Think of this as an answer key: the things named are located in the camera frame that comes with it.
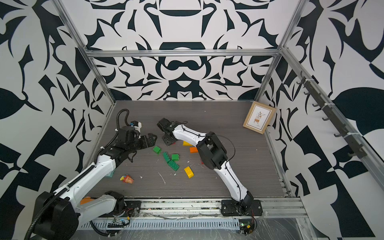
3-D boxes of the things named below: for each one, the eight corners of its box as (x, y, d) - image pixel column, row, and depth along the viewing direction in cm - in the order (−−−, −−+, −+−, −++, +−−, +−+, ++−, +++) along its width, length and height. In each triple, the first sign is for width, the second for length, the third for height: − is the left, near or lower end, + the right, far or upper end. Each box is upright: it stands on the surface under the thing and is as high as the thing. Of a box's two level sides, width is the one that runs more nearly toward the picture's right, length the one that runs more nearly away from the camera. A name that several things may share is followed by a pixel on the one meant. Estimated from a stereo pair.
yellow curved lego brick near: (189, 179, 86) (189, 177, 84) (183, 169, 89) (183, 168, 87) (194, 175, 87) (194, 174, 85) (188, 166, 90) (188, 165, 89)
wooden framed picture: (242, 126, 108) (249, 111, 96) (247, 115, 115) (253, 100, 103) (262, 134, 104) (272, 120, 92) (266, 123, 111) (275, 108, 98)
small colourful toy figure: (121, 183, 84) (119, 181, 81) (123, 176, 86) (121, 174, 84) (133, 183, 84) (131, 181, 81) (135, 176, 86) (133, 174, 84)
